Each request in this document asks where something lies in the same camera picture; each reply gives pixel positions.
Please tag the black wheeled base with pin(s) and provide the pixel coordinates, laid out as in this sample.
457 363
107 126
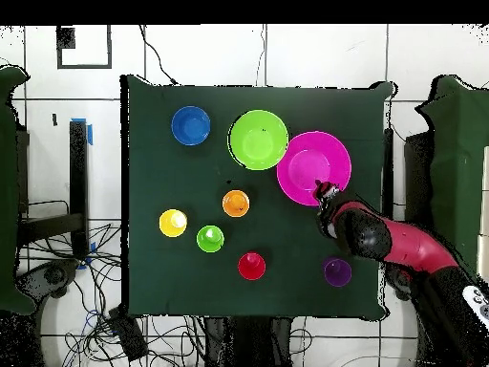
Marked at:
399 281
55 275

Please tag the white board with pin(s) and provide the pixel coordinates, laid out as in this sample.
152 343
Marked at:
484 214

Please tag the green cup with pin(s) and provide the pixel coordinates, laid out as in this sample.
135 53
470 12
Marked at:
210 239

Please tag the red cup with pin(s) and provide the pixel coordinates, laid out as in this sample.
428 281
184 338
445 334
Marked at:
251 266

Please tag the black post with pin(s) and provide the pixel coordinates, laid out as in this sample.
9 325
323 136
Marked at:
78 172

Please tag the dark green tablecloth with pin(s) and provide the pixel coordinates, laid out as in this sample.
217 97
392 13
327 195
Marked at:
172 172

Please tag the black square frame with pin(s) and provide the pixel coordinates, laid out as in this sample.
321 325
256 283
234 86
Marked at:
65 38

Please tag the blue bowl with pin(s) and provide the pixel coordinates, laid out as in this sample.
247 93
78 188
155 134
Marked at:
191 125

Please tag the black power strip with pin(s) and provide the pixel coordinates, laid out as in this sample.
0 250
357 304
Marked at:
128 334

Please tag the yellow cup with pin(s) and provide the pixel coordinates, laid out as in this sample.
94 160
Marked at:
172 223

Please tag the orange cup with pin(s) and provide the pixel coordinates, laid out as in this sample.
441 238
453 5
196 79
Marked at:
235 203

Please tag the purple cup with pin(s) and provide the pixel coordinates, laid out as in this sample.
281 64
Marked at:
338 273

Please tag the blue tape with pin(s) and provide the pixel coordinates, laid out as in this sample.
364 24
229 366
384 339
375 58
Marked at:
90 133

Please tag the large green bowl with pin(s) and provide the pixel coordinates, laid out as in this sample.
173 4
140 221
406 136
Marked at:
259 139

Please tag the green-clothed side table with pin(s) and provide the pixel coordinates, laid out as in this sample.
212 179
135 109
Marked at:
458 172
7 191

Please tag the large pink bowl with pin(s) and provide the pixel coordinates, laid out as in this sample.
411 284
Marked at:
309 164

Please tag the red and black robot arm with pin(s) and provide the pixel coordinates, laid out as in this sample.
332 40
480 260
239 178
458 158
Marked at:
412 244

